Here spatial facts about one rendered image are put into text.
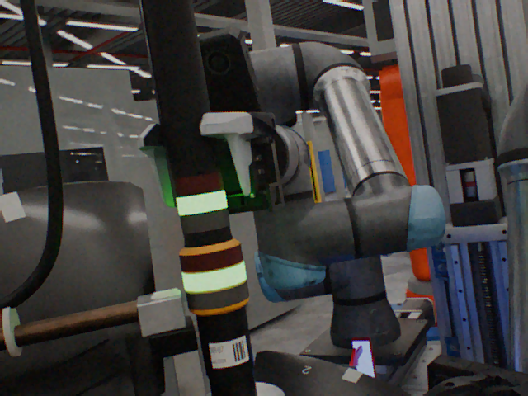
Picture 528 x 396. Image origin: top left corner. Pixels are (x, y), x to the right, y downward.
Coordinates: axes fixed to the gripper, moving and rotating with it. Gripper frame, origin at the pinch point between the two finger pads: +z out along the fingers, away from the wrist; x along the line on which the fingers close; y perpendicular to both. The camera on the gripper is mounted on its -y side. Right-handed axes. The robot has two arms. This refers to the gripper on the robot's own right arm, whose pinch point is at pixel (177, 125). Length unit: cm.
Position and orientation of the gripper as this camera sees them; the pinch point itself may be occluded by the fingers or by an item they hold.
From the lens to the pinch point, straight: 36.2
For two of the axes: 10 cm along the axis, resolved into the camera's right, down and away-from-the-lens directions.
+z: -2.2, 0.8, -9.7
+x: -9.6, 1.5, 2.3
